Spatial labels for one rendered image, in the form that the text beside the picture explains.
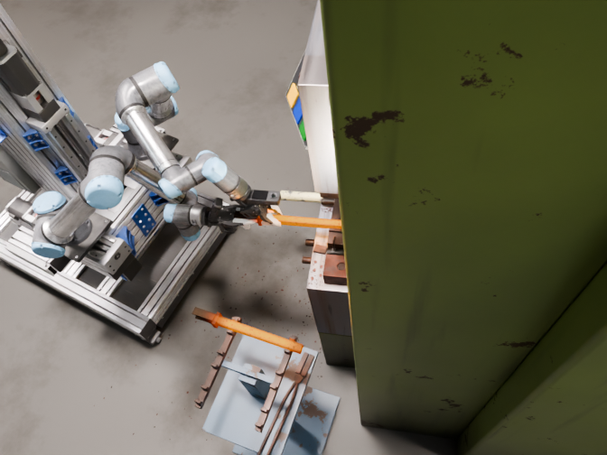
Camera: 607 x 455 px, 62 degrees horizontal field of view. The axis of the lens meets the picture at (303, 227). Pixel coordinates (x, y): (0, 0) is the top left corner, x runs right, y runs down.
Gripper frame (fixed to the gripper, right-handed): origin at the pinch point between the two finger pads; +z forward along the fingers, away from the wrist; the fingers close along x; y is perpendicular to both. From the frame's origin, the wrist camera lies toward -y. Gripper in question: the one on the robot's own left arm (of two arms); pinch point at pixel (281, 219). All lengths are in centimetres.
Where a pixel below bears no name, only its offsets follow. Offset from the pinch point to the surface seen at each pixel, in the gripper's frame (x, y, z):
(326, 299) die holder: 22.1, -8.1, 23.4
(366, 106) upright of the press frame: 48, -84, -75
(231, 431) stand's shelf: 69, 25, 24
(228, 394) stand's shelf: 57, 28, 22
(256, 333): 41.4, 4.2, 4.2
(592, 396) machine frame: 59, -91, 15
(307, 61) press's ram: 5, -54, -57
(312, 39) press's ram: -3, -54, -57
